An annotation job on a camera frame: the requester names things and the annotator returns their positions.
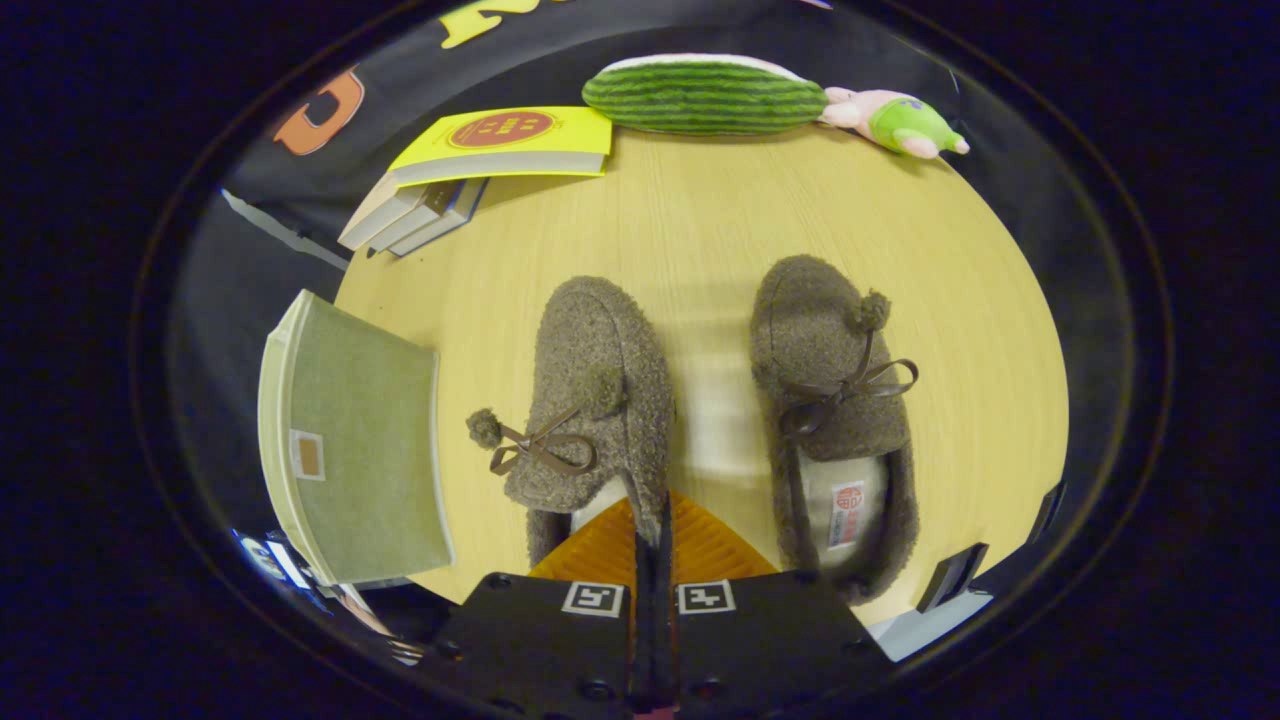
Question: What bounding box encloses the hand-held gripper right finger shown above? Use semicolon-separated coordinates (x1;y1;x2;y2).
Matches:
655;490;896;720

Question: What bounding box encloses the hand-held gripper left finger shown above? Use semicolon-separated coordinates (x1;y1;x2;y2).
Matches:
430;497;656;720

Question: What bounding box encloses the beige fabric storage box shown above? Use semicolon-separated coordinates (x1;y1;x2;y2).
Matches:
257;290;456;586

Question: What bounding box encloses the brown fuzzy shoe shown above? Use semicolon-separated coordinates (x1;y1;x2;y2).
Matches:
465;276;676;566
750;254;921;606

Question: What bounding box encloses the black table clamp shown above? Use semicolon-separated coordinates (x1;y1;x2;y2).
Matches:
918;543;989;613
1030;482;1066;546

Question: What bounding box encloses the blue printed packet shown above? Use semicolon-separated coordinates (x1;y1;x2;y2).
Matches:
232;528;331;601

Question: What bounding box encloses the white paperback book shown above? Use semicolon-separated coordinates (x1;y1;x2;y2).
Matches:
365;180;461;254

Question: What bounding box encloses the yellow book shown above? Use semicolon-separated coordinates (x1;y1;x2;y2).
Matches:
388;106;613;188

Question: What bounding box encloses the pink and green plush toy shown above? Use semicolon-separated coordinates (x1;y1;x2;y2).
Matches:
820;87;971;160

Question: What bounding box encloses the watermelon slice plush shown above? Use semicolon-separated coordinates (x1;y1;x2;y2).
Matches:
582;53;829;137

